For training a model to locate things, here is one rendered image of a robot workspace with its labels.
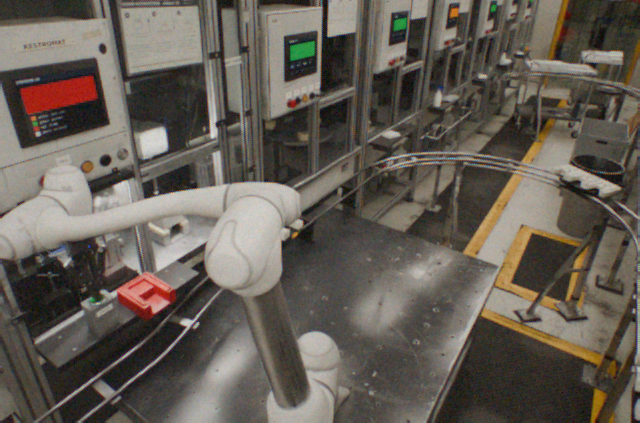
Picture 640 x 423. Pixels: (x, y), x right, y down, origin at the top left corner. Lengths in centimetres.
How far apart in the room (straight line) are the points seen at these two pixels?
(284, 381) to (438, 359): 78
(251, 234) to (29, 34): 79
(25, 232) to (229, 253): 52
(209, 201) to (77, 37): 60
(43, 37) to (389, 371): 150
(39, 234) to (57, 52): 49
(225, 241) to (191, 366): 93
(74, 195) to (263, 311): 60
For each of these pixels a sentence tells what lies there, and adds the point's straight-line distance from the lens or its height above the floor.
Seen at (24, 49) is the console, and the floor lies 177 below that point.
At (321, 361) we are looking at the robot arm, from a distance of 137.
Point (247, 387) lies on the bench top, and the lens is 165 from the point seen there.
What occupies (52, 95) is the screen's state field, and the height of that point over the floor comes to 165.
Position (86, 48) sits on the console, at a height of 176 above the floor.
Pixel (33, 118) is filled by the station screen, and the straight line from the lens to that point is 136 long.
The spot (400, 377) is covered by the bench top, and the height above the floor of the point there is 68.
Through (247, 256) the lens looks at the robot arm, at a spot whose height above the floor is 147.
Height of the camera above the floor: 198
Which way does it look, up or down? 27 degrees down
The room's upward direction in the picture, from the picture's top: 2 degrees clockwise
